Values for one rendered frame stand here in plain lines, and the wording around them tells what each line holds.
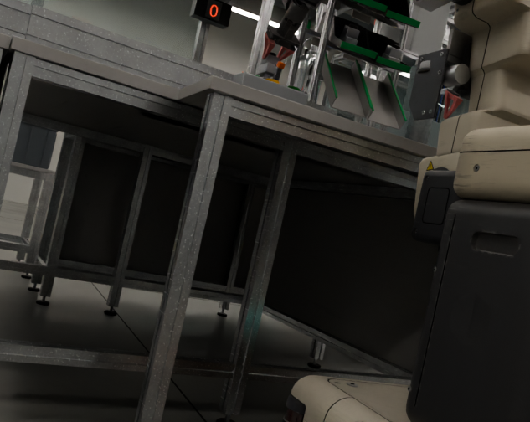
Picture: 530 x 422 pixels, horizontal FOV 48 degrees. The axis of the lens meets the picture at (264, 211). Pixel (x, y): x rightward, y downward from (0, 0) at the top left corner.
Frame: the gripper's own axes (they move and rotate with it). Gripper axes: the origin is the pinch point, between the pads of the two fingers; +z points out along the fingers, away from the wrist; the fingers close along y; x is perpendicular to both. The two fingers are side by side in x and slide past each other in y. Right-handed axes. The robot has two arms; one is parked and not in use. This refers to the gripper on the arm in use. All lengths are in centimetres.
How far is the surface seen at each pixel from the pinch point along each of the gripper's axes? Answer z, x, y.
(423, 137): 30, -49, -118
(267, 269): 33, 60, -1
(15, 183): 731, -759, -34
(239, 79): -3.2, 27.8, 18.7
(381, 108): 0.4, 4.9, -44.0
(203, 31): 4.9, -13.2, 19.4
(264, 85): -4.4, 29.1, 12.1
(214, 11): -2.6, -13.7, 18.6
